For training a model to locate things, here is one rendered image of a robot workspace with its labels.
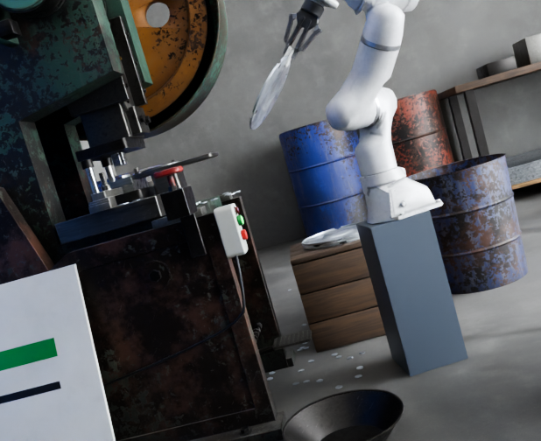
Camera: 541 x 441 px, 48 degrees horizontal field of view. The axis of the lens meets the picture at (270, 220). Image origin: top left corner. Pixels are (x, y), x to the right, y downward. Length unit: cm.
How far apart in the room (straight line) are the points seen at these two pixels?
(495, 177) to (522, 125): 292
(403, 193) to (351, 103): 30
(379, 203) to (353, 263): 45
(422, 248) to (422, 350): 30
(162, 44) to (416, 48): 324
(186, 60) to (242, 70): 299
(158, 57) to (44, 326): 105
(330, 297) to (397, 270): 48
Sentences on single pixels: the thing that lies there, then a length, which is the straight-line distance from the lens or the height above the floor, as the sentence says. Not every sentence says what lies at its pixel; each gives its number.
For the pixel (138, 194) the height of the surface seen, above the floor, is 72.
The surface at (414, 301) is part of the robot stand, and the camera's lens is 182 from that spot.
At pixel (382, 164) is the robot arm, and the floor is 61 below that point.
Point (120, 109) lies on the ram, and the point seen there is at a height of 97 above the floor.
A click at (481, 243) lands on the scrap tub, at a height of 19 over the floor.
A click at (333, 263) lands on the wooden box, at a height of 30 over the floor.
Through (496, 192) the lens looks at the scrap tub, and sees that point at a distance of 249.
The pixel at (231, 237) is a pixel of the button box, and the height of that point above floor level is 55.
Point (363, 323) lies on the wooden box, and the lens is 224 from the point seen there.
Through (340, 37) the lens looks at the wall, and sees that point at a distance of 522.
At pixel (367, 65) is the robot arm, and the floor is 89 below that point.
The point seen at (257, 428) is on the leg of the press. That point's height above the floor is 3.
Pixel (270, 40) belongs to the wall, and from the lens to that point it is 523.
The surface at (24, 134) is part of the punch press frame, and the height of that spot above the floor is 97.
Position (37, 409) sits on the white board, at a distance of 181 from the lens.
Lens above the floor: 71
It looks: 5 degrees down
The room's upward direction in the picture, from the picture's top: 16 degrees counter-clockwise
